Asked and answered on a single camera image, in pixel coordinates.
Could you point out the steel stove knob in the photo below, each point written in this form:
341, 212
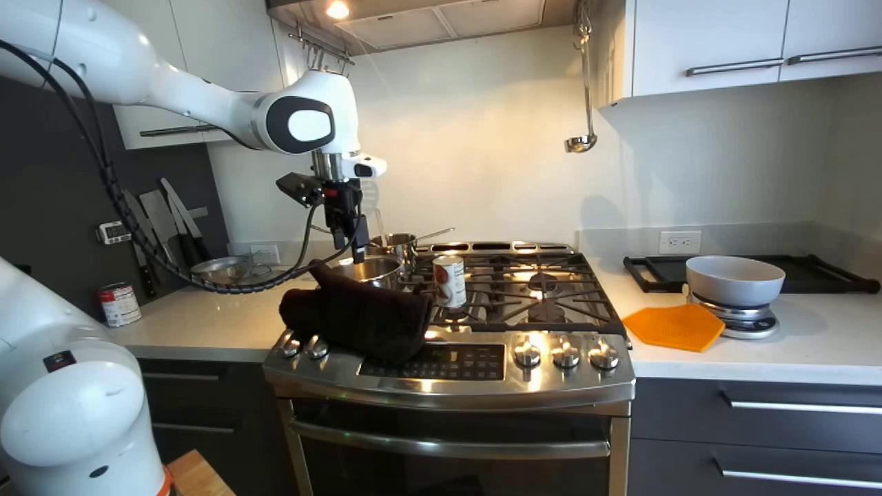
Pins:
566, 357
605, 359
527, 354
289, 348
317, 348

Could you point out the wooden board corner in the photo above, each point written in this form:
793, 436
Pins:
194, 475

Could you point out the silver kitchen scale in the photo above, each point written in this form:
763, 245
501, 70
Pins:
744, 321

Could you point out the dark drawer cabinet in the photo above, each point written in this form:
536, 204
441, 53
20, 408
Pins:
679, 441

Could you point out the round hood light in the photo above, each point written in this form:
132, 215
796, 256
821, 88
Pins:
337, 8

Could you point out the black tray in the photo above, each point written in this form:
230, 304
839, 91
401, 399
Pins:
815, 272

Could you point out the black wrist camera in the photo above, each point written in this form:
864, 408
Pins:
297, 187

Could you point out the white wall outlet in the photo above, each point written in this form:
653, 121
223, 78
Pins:
680, 241

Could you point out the hanging steel ladle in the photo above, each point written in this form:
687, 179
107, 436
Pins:
578, 140

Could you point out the dark base cabinet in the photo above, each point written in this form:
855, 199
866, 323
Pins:
210, 423

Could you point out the orange silicone trivet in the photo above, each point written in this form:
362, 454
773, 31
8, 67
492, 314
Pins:
676, 329

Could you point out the small steel saucepan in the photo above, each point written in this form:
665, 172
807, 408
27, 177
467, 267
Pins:
397, 244

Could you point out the grey white bowl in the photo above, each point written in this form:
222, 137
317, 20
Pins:
733, 279

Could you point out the steel range hood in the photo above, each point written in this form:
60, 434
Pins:
430, 20

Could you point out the white upper cabinet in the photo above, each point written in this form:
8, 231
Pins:
705, 37

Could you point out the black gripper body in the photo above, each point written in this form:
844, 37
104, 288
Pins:
341, 204

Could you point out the red and white can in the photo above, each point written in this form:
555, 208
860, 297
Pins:
118, 306

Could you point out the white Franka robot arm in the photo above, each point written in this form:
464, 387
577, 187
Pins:
137, 70

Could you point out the knives on wall board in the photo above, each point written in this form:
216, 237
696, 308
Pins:
173, 222

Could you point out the stainless steel gas range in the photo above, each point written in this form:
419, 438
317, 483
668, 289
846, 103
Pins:
457, 402

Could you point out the black oven mitt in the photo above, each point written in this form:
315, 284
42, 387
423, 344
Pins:
359, 318

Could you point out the small wall timer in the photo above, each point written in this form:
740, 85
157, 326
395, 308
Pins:
114, 231

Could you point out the hook rail under hood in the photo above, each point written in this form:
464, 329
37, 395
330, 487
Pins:
328, 55

